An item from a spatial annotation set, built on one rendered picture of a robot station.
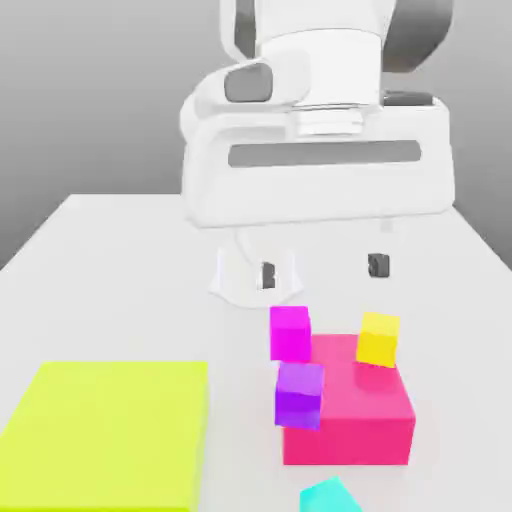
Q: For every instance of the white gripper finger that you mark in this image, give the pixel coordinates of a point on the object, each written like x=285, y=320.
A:
x=379, y=266
x=268, y=276

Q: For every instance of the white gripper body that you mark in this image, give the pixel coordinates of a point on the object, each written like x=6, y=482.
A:
x=320, y=192

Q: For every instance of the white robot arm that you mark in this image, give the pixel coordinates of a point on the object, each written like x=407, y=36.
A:
x=320, y=60

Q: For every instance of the small magenta cube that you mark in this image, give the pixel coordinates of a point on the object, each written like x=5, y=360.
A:
x=288, y=334

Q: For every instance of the small yellow cube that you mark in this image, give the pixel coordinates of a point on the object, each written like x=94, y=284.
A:
x=378, y=340

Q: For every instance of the small purple cube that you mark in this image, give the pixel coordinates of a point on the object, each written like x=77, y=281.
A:
x=298, y=396

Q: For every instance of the small cyan cube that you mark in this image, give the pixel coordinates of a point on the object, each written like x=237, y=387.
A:
x=326, y=498

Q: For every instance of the large pink box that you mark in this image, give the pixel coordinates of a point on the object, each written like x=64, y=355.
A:
x=360, y=416

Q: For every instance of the large yellow-green box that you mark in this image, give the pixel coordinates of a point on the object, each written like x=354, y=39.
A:
x=104, y=436

